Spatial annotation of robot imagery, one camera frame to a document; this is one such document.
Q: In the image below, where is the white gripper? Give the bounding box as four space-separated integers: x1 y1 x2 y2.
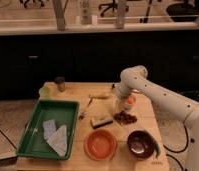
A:
115 87 131 114

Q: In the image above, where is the yellow banana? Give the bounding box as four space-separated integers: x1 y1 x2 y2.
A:
89 94 110 99

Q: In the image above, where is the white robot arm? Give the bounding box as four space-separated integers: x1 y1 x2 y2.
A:
115 65 199 171

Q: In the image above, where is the red orange bowl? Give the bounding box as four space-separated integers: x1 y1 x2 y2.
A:
84 129 117 161

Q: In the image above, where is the dark purple bowl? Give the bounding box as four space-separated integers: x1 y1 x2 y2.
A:
127 130 154 160

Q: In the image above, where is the orange cup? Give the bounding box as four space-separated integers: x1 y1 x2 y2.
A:
124 95 136 110

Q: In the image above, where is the brown dried food pile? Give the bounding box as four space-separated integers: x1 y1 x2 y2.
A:
114 111 137 124

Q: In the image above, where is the black bristle brush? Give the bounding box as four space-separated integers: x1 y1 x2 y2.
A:
90 116 113 129

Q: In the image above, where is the metal fork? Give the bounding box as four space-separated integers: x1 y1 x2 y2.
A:
79 98 93 120

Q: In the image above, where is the green plastic tray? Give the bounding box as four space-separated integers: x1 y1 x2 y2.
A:
16 100 79 160

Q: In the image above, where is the green pepper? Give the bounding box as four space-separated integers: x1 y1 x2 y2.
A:
150 135 161 158

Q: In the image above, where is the dark lid spice jar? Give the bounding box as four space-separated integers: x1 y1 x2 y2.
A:
54 76 66 92

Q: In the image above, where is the grey folded cloth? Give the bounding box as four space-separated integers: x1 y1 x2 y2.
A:
43 119 68 157

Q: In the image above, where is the black cable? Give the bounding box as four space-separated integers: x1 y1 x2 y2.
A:
162 123 191 154

